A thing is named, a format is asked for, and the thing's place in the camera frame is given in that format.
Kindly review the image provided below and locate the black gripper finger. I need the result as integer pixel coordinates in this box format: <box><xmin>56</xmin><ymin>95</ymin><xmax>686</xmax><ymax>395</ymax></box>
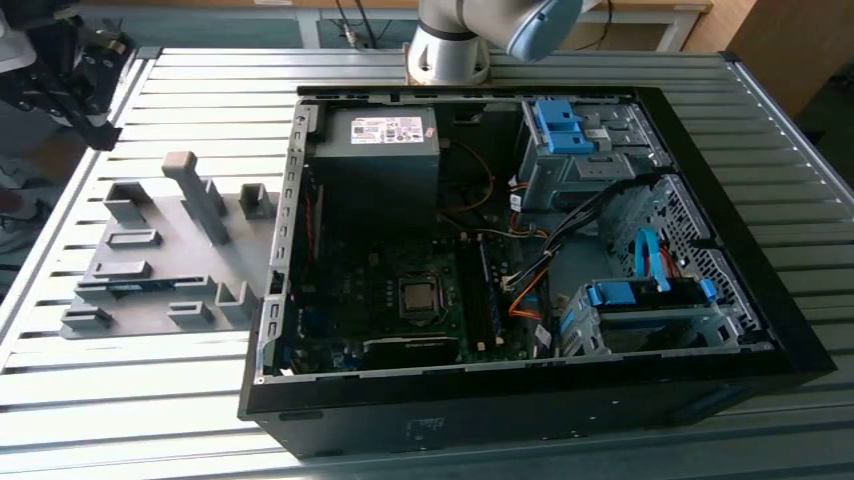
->
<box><xmin>66</xmin><ymin>107</ymin><xmax>103</xmax><ymax>150</ymax></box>
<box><xmin>99</xmin><ymin>112</ymin><xmax>123</xmax><ymax>151</ymax></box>

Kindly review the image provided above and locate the RAM stick with black chips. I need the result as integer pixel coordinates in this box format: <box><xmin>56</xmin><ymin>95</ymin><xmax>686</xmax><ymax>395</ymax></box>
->
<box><xmin>478</xmin><ymin>238</ymin><xmax>507</xmax><ymax>349</ymax></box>

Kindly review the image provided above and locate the grey parts rack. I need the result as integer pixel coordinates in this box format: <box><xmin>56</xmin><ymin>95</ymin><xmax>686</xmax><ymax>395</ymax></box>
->
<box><xmin>59</xmin><ymin>152</ymin><xmax>279</xmax><ymax>341</ymax></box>

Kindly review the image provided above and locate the grey power supply unit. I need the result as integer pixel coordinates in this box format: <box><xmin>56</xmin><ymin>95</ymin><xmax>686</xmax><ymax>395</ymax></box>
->
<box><xmin>307</xmin><ymin>106</ymin><xmax>443</xmax><ymax>236</ymax></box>

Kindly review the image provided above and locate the green motherboard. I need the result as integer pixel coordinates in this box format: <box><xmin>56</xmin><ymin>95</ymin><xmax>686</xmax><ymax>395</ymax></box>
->
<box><xmin>293</xmin><ymin>232</ymin><xmax>535</xmax><ymax>374</ymax></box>

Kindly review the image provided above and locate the CPU socket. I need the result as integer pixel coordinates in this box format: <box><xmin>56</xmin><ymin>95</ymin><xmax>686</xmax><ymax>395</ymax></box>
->
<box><xmin>398</xmin><ymin>272</ymin><xmax>447</xmax><ymax>327</ymax></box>

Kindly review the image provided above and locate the black graphics card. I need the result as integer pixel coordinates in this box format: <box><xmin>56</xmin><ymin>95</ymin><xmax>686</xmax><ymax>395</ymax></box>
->
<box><xmin>362</xmin><ymin>333</ymin><xmax>463</xmax><ymax>370</ymax></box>

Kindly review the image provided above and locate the grey optical drive cage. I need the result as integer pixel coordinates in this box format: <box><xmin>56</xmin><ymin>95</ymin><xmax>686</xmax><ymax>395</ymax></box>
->
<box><xmin>518</xmin><ymin>98</ymin><xmax>674</xmax><ymax>212</ymax></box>

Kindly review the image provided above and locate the black PC case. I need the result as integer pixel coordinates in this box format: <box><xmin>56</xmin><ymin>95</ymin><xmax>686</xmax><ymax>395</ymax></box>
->
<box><xmin>238</xmin><ymin>84</ymin><xmax>840</xmax><ymax>459</ymax></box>

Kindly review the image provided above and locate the grey disk bay cage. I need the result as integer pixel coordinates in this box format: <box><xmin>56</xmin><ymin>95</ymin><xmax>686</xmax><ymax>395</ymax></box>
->
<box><xmin>558</xmin><ymin>277</ymin><xmax>776</xmax><ymax>357</ymax></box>

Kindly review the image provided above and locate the blue disk carrier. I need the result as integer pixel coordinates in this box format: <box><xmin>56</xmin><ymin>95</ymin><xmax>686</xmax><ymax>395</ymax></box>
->
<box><xmin>590</xmin><ymin>279</ymin><xmax>721</xmax><ymax>307</ymax></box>

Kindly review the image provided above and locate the white desk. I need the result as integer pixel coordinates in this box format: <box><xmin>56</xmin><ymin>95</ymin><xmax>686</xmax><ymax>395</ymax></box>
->
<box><xmin>293</xmin><ymin>0</ymin><xmax>713</xmax><ymax>52</ymax></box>

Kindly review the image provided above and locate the wooden cabinet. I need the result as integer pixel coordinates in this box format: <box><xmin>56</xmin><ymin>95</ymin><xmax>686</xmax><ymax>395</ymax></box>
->
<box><xmin>686</xmin><ymin>0</ymin><xmax>854</xmax><ymax>119</ymax></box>

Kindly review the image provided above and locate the orange wire loop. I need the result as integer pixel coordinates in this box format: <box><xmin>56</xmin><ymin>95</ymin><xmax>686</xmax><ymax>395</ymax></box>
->
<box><xmin>437</xmin><ymin>142</ymin><xmax>497</xmax><ymax>216</ymax></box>

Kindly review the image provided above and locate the blue drive latch bracket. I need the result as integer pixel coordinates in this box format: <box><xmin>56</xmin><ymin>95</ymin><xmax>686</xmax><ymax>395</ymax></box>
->
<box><xmin>533</xmin><ymin>99</ymin><xmax>597</xmax><ymax>157</ymax></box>

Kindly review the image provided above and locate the orange flat cable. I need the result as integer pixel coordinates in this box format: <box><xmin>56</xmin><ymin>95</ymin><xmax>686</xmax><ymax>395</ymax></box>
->
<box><xmin>509</xmin><ymin>267</ymin><xmax>555</xmax><ymax>320</ymax></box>

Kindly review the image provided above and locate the black cable bundle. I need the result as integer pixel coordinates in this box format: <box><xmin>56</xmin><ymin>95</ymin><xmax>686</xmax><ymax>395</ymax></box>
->
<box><xmin>506</xmin><ymin>177</ymin><xmax>646</xmax><ymax>291</ymax></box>

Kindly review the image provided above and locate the blue flat data cable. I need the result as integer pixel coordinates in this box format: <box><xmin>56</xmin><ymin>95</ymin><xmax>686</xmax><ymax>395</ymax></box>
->
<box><xmin>633</xmin><ymin>227</ymin><xmax>673</xmax><ymax>294</ymax></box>

